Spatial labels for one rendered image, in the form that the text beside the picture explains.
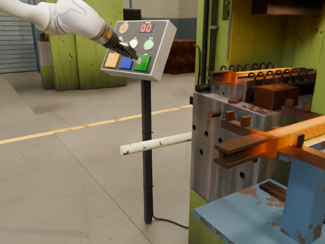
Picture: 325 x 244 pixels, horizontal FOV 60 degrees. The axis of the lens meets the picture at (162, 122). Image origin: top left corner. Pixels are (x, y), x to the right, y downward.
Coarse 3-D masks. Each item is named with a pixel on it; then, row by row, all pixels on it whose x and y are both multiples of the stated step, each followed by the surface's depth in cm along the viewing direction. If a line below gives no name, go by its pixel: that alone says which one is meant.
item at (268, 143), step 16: (288, 128) 51; (304, 128) 51; (320, 128) 53; (224, 144) 43; (240, 144) 43; (256, 144) 44; (272, 144) 45; (288, 144) 49; (224, 160) 42; (240, 160) 43
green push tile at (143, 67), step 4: (140, 56) 133; (144, 56) 132; (148, 56) 130; (144, 60) 131; (148, 60) 130; (136, 64) 133; (140, 64) 132; (144, 64) 130; (148, 64) 130; (136, 68) 132; (140, 68) 131; (144, 68) 130
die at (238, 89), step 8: (280, 72) 110; (288, 72) 112; (296, 72) 115; (304, 72) 115; (312, 72) 115; (240, 80) 99; (248, 80) 97; (256, 80) 99; (280, 80) 104; (288, 80) 107; (216, 88) 112; (224, 88) 107; (232, 88) 103; (240, 88) 100; (248, 88) 98; (312, 88) 115; (232, 96) 104; (240, 96) 100; (248, 96) 99
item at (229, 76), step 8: (216, 72) 97; (224, 72) 99; (232, 72) 100; (240, 72) 104; (248, 72) 104; (256, 72) 106; (264, 72) 108; (216, 80) 99; (224, 80) 101; (232, 80) 101
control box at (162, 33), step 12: (120, 24) 148; (132, 24) 143; (144, 24) 138; (156, 24) 134; (168, 24) 131; (120, 36) 145; (132, 36) 141; (144, 36) 136; (156, 36) 132; (168, 36) 133; (108, 48) 148; (144, 48) 134; (156, 48) 130; (168, 48) 134; (120, 60) 141; (156, 60) 129; (108, 72) 147; (120, 72) 139; (132, 72) 134; (144, 72) 130; (156, 72) 130
